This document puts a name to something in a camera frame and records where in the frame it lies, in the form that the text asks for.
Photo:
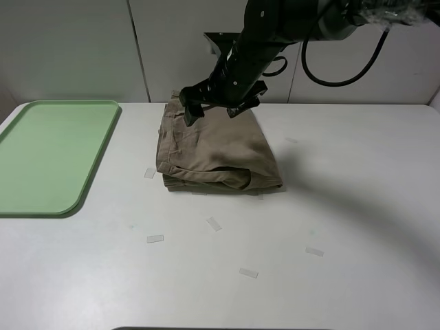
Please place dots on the khaki shorts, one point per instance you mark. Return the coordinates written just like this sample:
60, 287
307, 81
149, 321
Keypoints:
216, 152

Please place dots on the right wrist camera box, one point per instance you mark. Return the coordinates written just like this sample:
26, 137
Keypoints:
220, 42

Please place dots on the light green plastic tray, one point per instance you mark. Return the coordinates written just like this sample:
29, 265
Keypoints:
48, 153

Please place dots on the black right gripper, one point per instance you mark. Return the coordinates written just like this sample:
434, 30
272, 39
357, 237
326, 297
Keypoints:
228, 85

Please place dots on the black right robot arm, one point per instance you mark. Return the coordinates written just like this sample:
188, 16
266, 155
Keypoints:
271, 26

